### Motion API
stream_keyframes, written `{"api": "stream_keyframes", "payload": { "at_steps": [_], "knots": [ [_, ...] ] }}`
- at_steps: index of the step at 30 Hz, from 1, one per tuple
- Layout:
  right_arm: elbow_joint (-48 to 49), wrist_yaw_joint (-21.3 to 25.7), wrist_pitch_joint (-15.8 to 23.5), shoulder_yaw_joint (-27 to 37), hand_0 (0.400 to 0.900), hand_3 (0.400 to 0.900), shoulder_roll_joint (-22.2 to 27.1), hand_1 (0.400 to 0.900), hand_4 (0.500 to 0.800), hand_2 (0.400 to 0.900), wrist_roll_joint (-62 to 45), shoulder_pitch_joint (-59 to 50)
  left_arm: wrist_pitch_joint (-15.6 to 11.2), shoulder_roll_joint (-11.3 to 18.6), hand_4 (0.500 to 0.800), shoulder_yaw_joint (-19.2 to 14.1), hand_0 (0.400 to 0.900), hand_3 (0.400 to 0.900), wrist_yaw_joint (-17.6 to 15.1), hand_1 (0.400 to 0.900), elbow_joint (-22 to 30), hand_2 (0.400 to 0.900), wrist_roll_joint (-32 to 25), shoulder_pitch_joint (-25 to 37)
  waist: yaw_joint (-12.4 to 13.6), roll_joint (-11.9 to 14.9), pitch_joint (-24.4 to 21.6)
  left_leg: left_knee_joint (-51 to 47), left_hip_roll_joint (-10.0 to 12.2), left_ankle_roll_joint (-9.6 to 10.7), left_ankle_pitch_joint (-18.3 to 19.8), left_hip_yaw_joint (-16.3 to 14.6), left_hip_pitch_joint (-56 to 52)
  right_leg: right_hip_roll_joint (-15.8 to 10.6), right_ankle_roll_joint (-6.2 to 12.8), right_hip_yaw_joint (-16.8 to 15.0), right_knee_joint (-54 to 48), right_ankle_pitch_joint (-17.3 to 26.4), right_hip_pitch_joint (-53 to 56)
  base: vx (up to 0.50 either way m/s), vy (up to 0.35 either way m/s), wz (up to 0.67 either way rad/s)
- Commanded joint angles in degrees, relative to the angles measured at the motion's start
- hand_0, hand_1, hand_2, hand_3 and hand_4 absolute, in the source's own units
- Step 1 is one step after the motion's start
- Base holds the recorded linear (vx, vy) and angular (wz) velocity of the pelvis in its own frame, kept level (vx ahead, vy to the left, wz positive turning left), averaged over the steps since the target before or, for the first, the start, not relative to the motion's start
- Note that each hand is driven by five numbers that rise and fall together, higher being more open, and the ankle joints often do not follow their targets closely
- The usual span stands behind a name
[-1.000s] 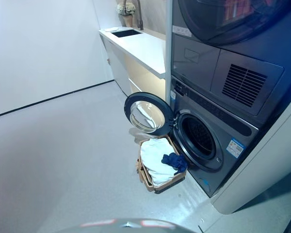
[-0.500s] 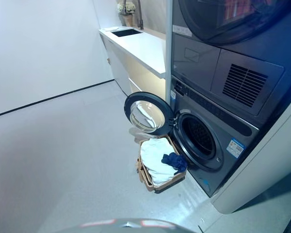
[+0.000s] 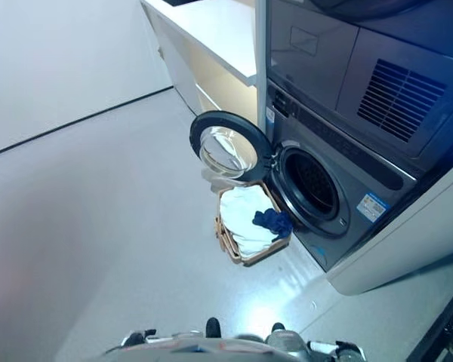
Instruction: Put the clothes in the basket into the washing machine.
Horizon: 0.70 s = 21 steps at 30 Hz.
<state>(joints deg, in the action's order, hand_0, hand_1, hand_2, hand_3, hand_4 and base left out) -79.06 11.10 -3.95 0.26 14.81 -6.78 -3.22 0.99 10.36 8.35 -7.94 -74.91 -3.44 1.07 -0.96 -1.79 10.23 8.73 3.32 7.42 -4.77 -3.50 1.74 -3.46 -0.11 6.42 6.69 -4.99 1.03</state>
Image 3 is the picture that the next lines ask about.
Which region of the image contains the white side cabinet panel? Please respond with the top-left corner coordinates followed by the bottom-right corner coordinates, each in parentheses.
top-left (325, 164), bottom-right (453, 296)

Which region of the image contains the woven wicker laundry basket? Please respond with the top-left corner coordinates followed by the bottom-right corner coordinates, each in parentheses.
top-left (211, 178), bottom-right (293, 267)

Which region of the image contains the blue energy label sticker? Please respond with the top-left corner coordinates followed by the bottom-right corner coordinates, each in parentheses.
top-left (356, 192), bottom-right (391, 224)

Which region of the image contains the dark appliance edge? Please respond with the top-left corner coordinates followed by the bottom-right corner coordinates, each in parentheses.
top-left (418, 285), bottom-right (453, 362)

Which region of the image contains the grey front-load washing machine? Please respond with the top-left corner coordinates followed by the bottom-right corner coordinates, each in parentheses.
top-left (265, 79), bottom-right (418, 273)

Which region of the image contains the round washing machine door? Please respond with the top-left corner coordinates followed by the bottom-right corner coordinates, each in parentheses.
top-left (189, 109), bottom-right (277, 189)

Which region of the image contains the white shelf cabinet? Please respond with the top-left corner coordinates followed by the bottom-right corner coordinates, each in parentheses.
top-left (140, 0), bottom-right (270, 131)

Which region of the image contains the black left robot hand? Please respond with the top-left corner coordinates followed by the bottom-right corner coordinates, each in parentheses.
top-left (119, 329), bottom-right (158, 348)

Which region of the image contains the grey stacked dryer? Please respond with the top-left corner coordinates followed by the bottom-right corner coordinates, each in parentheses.
top-left (267, 0), bottom-right (453, 171)

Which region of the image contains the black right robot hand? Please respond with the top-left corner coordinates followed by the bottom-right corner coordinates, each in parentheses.
top-left (307, 339), bottom-right (365, 362)

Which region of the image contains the blue garment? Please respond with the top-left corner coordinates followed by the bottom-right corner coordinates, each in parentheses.
top-left (252, 209), bottom-right (295, 235)

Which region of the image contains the black left robot foot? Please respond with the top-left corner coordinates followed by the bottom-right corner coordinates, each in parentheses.
top-left (205, 317), bottom-right (223, 339)

